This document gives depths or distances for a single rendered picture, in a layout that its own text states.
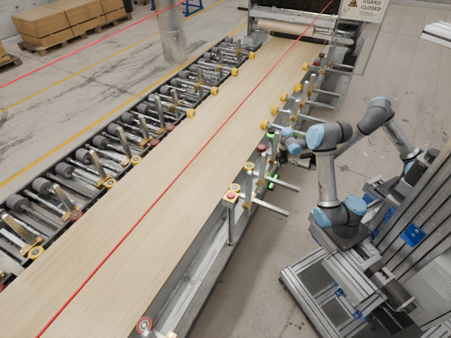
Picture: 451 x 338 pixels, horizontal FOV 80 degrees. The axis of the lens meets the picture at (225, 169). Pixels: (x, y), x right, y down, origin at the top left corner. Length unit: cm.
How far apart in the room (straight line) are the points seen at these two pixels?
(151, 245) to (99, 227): 38
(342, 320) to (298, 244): 76
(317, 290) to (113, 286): 151
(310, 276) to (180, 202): 123
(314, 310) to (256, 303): 48
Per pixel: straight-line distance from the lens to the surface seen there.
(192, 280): 192
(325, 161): 140
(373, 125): 172
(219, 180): 200
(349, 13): 400
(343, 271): 167
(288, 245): 276
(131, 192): 205
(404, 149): 194
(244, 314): 249
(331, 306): 240
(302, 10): 419
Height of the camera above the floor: 240
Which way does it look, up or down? 46 degrees down
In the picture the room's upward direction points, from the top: 2 degrees counter-clockwise
